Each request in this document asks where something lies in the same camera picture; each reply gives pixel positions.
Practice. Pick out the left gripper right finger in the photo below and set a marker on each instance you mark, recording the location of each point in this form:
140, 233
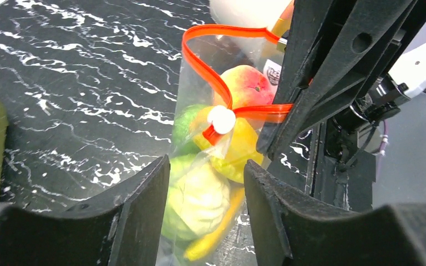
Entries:
290, 227

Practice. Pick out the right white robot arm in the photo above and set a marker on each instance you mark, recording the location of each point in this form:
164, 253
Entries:
402, 82

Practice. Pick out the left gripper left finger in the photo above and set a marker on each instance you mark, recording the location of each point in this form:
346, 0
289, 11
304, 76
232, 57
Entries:
119, 226

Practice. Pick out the small orange fruit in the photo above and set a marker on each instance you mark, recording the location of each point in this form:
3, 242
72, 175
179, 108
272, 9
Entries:
248, 86

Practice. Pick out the clear zip top bag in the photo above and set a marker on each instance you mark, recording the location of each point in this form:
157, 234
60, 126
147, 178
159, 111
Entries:
204, 59

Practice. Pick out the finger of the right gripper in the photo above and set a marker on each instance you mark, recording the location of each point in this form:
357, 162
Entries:
314, 28
373, 36

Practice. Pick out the yellow green starfruit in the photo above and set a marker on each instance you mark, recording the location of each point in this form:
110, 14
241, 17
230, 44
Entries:
229, 156

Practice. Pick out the green white cabbage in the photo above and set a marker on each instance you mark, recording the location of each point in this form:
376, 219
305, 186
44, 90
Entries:
197, 200

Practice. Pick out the green bumpy lime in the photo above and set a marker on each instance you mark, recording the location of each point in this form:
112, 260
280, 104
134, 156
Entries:
182, 145

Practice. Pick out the yellow banana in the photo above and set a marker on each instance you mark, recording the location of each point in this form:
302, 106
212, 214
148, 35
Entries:
204, 246

